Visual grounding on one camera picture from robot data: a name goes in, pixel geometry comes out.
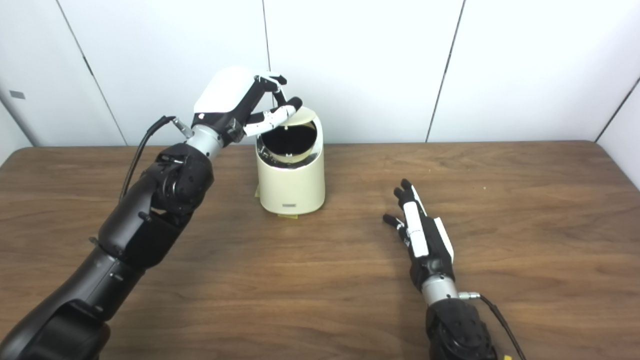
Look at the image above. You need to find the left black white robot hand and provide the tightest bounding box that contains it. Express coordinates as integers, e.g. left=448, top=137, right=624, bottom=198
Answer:
left=192, top=66, right=303, bottom=147

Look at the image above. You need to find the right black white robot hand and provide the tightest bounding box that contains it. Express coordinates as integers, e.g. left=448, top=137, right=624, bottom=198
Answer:
left=383, top=179, right=456, bottom=293

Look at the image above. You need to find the round cream bin lid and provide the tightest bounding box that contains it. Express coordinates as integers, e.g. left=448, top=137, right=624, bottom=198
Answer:
left=272, top=106, right=317, bottom=126

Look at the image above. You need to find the cream-colored bin body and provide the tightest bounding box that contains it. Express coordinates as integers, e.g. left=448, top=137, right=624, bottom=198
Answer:
left=255, top=112, right=326, bottom=216

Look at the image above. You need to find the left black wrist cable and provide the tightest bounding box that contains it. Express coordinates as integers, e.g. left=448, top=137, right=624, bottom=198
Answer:
left=119, top=116, right=193, bottom=201

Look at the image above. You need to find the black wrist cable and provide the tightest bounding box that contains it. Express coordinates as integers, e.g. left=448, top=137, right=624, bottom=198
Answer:
left=459, top=291, right=527, bottom=360
left=119, top=116, right=193, bottom=201

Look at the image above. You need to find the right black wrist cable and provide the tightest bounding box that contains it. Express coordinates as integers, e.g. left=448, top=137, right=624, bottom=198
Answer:
left=459, top=291, right=527, bottom=360

